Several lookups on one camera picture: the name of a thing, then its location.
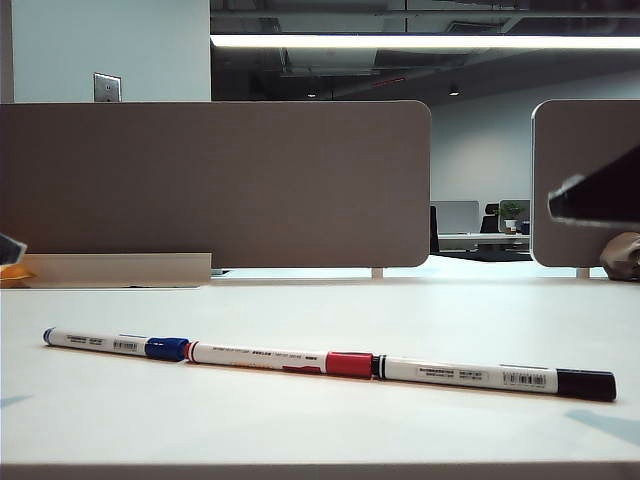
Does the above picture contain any black cap whiteboard marker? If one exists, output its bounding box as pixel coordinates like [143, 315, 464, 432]
[372, 353, 619, 403]

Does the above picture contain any long ceiling light strip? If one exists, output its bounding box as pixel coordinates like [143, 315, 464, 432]
[209, 33, 640, 50]

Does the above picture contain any brown crumpled object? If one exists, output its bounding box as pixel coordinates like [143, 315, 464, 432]
[599, 230, 640, 281]

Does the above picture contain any orange object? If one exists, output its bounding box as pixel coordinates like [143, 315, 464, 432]
[0, 260, 39, 289]

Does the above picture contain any metal wall switch plate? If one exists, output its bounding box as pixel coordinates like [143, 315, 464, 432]
[92, 72, 123, 104]

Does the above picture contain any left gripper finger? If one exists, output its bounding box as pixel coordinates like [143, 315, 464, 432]
[0, 232, 28, 265]

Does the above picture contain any flat white box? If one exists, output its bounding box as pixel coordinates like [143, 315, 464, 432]
[19, 252, 214, 290]

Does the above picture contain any narrow brown desk divider panel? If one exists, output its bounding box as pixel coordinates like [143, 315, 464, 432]
[531, 98, 640, 269]

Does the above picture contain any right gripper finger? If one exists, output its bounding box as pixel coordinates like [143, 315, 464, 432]
[547, 144, 640, 231]

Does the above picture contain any red cap whiteboard marker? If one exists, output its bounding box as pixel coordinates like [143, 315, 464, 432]
[184, 339, 375, 380]

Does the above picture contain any wide brown desk divider panel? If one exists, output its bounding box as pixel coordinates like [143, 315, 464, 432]
[0, 101, 432, 270]

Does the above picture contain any blue cap whiteboard marker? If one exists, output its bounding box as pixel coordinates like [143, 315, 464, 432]
[41, 326, 191, 362]

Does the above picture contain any white background desk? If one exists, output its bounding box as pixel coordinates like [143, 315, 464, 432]
[435, 232, 532, 253]

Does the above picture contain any small potted green plant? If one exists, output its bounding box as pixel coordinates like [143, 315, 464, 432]
[498, 200, 524, 236]

